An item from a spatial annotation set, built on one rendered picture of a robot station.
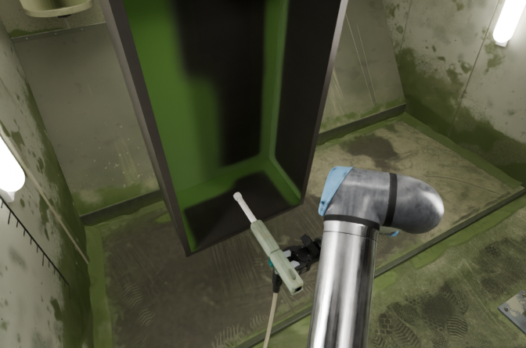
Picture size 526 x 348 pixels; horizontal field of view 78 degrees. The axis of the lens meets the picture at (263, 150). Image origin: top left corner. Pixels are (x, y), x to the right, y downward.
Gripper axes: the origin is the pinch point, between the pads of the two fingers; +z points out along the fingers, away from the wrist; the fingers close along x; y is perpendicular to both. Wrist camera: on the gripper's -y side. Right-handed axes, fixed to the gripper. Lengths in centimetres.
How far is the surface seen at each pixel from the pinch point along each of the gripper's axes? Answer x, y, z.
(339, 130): 105, 37, -129
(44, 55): 171, -24, 61
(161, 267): 63, 64, 31
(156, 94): 58, -45, 22
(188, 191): 64, 14, 12
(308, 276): 15, 54, -36
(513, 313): -50, 46, -111
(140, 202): 113, 59, 31
